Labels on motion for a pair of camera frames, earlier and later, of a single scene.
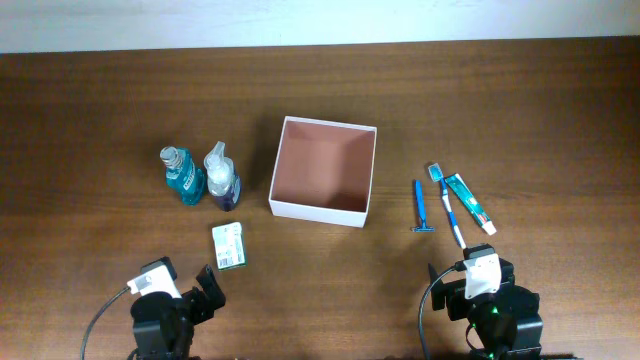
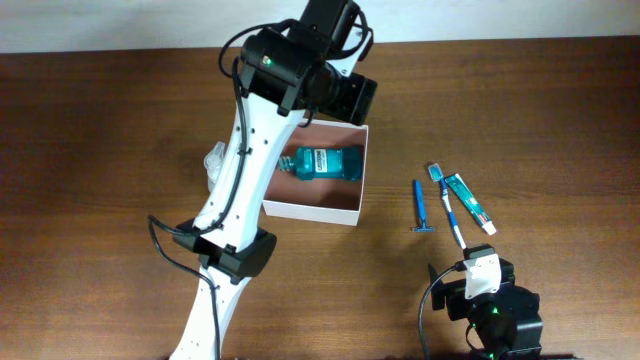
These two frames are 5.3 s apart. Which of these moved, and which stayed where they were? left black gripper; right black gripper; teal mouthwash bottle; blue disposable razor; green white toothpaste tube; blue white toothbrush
Moved: teal mouthwash bottle; left black gripper
Stayed: right black gripper; green white toothpaste tube; blue white toothbrush; blue disposable razor
